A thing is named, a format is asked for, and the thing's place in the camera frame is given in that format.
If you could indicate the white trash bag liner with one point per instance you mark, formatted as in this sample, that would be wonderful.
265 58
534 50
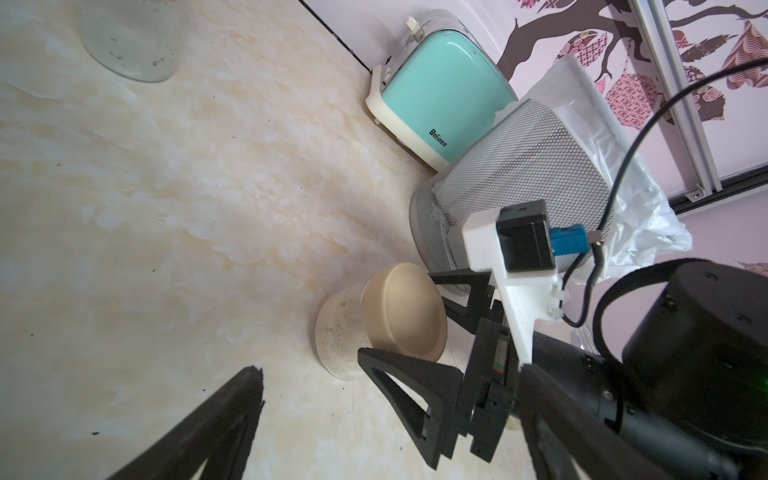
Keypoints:
643 225

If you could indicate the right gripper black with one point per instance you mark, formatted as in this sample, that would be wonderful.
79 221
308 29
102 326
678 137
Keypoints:
424 394

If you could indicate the grey trash bin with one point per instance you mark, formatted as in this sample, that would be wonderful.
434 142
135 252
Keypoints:
529 156

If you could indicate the small jar pink lid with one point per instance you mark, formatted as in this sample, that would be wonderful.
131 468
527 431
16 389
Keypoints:
138 40

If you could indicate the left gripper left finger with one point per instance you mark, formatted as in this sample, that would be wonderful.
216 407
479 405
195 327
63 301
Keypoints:
215 439

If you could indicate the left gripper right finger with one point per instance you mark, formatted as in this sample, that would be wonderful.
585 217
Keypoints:
565 442

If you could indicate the glass jar tan lid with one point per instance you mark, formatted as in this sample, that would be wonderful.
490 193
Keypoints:
398 309

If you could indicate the aluminium rail back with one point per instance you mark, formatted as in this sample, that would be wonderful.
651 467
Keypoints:
657 33

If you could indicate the mint green toaster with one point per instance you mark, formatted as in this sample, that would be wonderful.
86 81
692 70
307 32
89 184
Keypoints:
439 92

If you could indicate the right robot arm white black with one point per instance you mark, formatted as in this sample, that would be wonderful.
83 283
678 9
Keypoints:
675 389

